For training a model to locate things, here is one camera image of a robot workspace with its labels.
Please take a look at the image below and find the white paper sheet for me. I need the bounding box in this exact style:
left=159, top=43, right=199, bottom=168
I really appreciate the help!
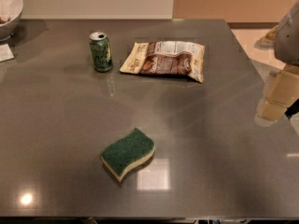
left=0, top=44, right=14, bottom=62

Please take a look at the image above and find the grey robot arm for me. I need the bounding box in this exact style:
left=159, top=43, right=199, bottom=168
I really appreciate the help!
left=257, top=2, right=299, bottom=122

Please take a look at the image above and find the green soda can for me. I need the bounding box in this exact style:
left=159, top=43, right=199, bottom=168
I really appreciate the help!
left=90, top=31, right=113, bottom=72

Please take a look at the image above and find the white bowl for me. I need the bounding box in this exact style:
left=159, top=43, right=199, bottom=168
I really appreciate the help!
left=0, top=0, right=23, bottom=41

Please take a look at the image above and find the brown chip bag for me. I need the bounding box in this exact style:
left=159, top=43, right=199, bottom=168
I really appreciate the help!
left=120, top=41, right=205, bottom=83

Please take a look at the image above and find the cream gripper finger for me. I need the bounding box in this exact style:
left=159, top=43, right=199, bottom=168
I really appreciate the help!
left=259, top=64, right=299, bottom=121

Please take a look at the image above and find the green and yellow sponge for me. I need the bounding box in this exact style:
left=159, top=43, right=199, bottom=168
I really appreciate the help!
left=101, top=128, right=156, bottom=182

